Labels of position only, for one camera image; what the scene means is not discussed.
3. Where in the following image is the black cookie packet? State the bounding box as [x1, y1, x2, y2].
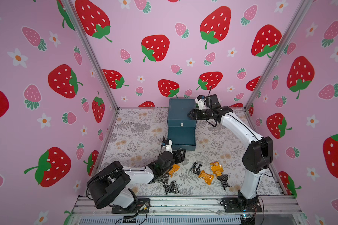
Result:
[217, 174, 231, 190]
[191, 162, 202, 175]
[159, 174, 169, 185]
[163, 181, 179, 195]

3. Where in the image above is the teal drawer cabinet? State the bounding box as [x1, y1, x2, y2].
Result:
[167, 98, 197, 151]

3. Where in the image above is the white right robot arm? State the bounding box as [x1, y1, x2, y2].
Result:
[188, 95, 273, 200]

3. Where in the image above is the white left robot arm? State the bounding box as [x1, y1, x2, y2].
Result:
[87, 149, 186, 211]

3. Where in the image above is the orange cookie packet left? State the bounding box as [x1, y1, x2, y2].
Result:
[168, 164, 180, 178]

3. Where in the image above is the orange cookie packet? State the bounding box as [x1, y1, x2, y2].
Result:
[168, 164, 180, 178]
[210, 161, 223, 177]
[198, 170, 214, 185]

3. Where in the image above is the orange cookie packet centre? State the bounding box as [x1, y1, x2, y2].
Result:
[198, 170, 214, 185]

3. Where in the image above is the orange cookie packet right top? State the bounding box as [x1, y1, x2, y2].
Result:
[210, 161, 223, 177]

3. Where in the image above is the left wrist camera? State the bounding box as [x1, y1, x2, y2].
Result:
[161, 139, 172, 153]

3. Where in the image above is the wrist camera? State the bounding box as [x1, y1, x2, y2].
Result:
[161, 139, 172, 153]
[195, 95, 207, 110]

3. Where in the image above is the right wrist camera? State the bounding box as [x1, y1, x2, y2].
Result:
[195, 95, 207, 110]

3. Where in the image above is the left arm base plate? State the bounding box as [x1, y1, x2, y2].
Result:
[111, 198, 150, 214]

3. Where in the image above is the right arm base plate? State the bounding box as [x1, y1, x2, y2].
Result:
[220, 197, 263, 213]

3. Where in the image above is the aluminium front rail frame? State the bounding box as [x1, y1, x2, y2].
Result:
[64, 196, 309, 225]

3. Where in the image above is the aluminium corner post right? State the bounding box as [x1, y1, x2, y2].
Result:
[244, 0, 313, 112]

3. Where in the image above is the aluminium corner post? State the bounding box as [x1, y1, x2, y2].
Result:
[63, 0, 119, 112]
[244, 0, 313, 112]

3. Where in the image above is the aluminium corner post left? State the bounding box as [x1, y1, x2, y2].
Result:
[63, 0, 119, 112]

